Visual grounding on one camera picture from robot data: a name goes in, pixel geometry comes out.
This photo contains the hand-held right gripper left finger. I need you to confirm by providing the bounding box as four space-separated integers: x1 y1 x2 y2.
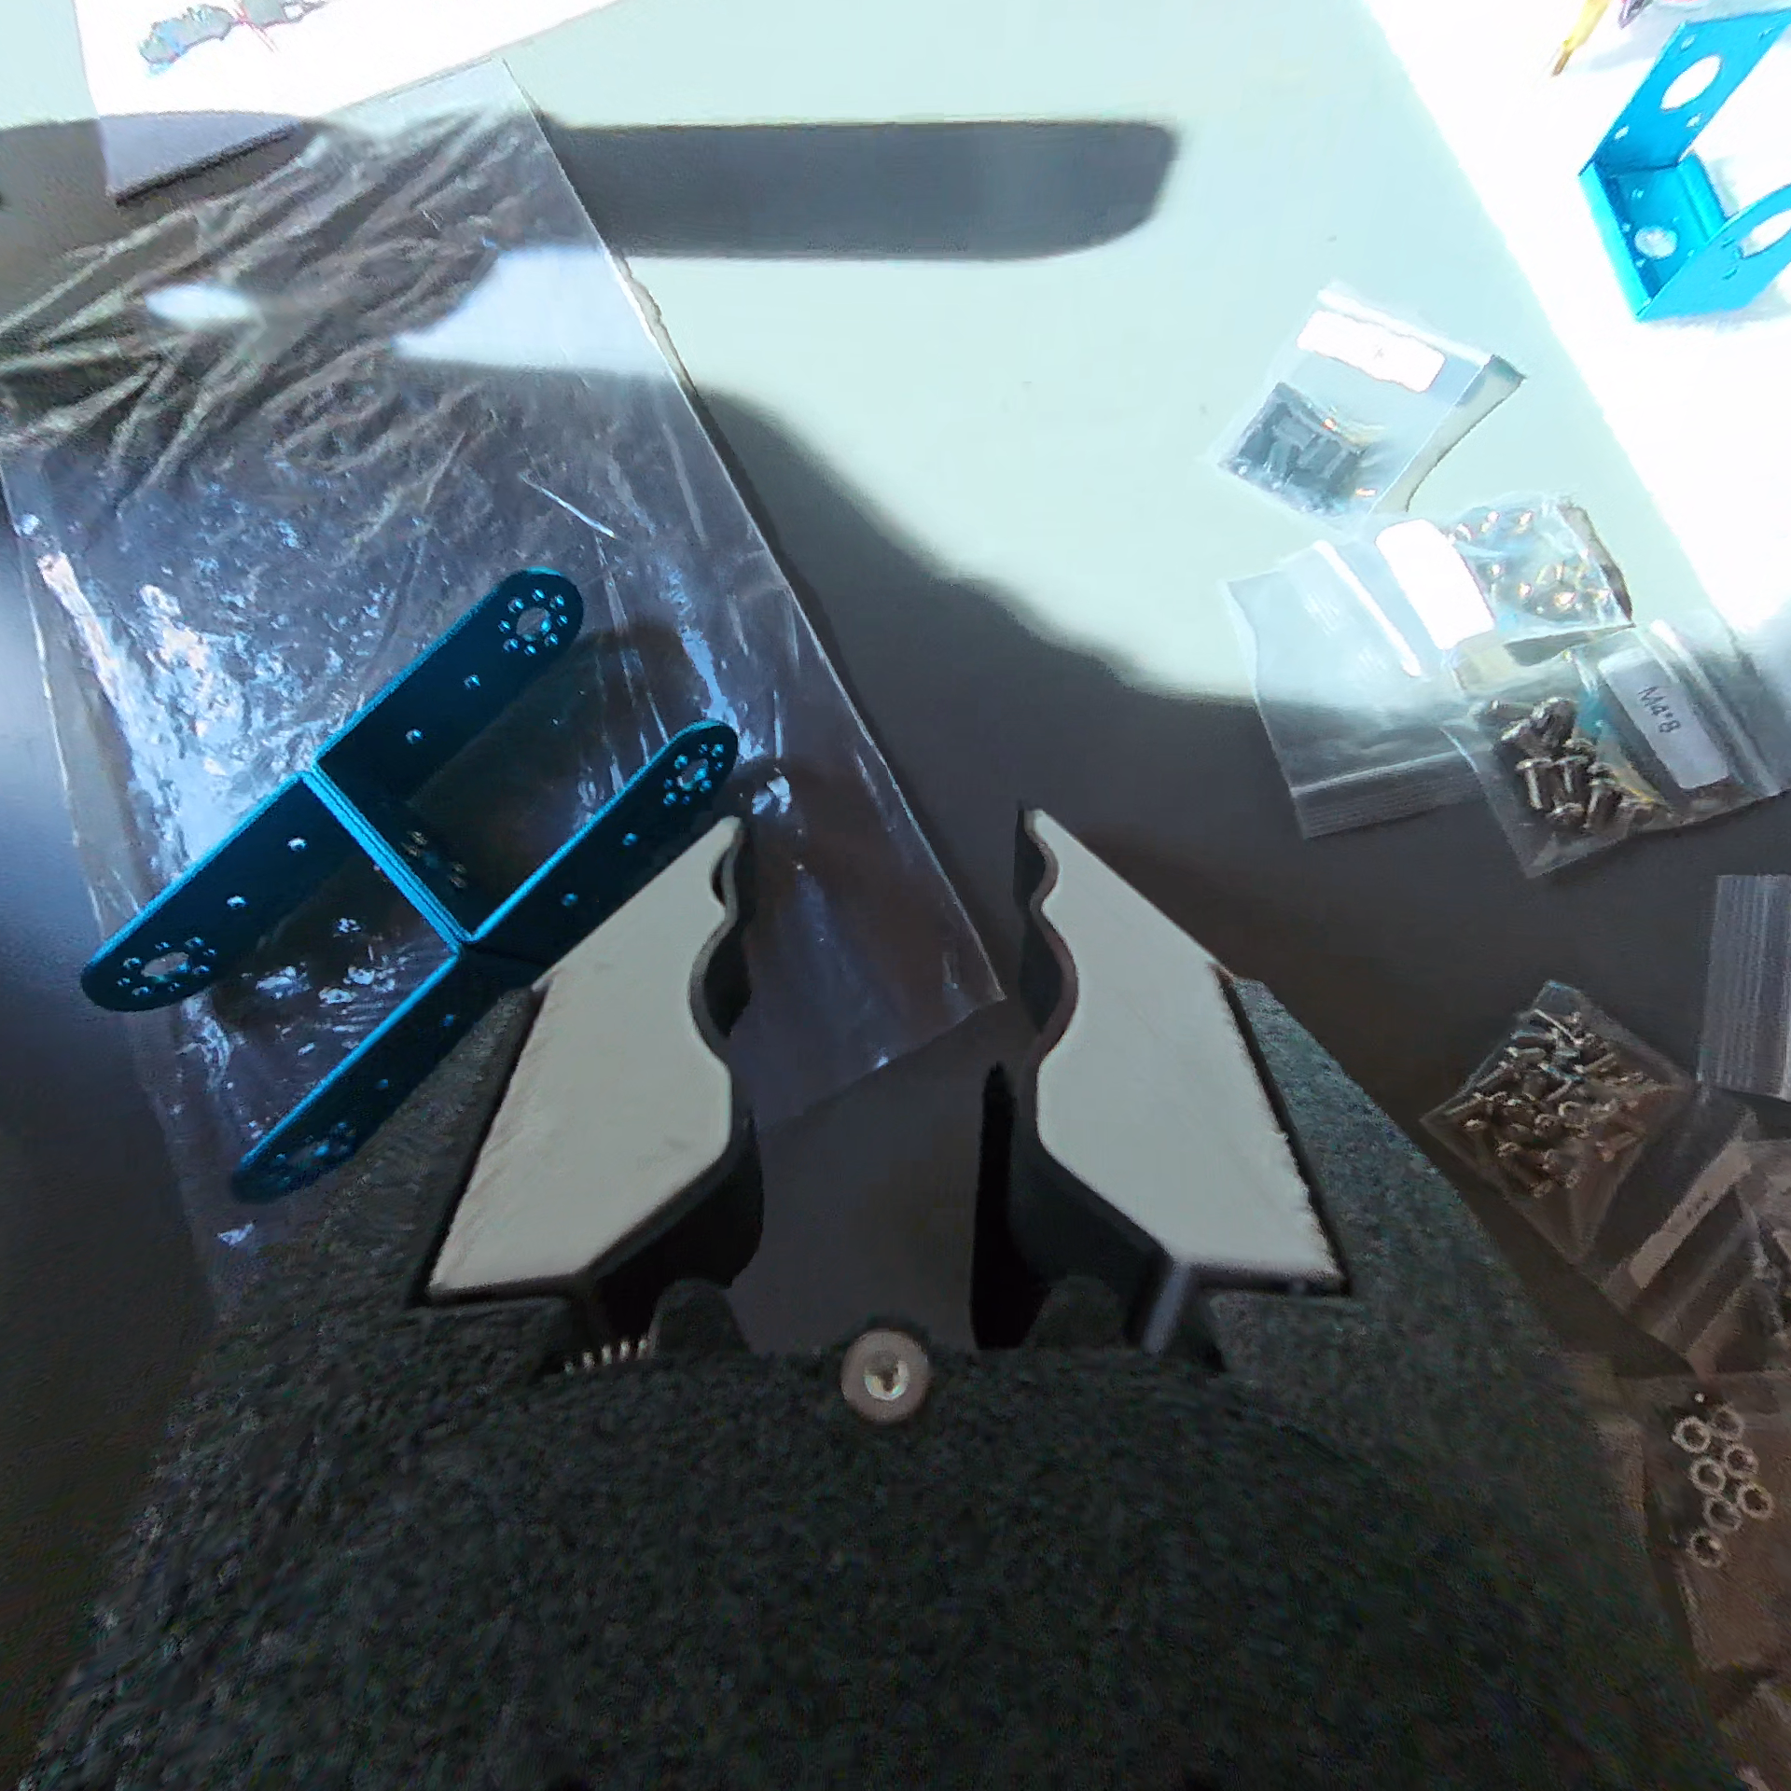
420 819 762 1306

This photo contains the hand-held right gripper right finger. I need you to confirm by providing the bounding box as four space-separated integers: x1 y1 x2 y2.
1009 811 1347 1299

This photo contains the blue metal bracket assembly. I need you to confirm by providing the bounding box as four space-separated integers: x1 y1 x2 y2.
79 571 745 1204

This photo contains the clear plastic bag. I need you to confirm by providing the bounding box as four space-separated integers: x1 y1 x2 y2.
0 70 1009 1317

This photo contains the printed instruction manual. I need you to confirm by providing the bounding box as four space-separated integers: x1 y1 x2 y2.
71 0 613 198

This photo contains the small blue metal bracket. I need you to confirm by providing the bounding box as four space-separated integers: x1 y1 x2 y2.
1575 15 1791 323

